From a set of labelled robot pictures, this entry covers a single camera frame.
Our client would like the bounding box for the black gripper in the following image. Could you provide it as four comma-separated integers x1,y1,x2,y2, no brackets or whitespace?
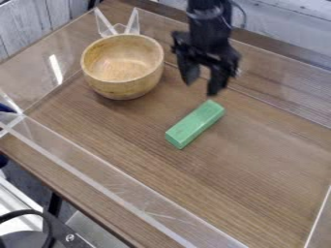
169,30,243,97

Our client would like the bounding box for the green rectangular block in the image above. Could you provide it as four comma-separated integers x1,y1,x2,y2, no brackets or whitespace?
165,100,225,149

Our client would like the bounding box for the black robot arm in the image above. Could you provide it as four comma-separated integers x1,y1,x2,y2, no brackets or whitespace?
172,0,247,96

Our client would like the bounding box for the light wooden bowl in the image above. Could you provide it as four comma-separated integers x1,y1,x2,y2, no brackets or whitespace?
80,34,164,100

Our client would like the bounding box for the blue object at left edge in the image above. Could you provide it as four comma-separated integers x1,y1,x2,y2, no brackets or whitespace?
0,103,18,170

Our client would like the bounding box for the black table leg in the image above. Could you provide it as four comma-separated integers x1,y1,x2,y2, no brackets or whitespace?
48,193,62,217

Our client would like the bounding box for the clear acrylic tray wall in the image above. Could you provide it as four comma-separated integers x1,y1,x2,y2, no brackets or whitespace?
0,14,331,248

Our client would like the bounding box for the black metal bracket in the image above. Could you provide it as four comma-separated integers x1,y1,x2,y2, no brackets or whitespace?
41,212,94,248

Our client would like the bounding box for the black cable loop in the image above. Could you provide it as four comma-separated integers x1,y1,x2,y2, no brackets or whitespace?
0,208,54,248

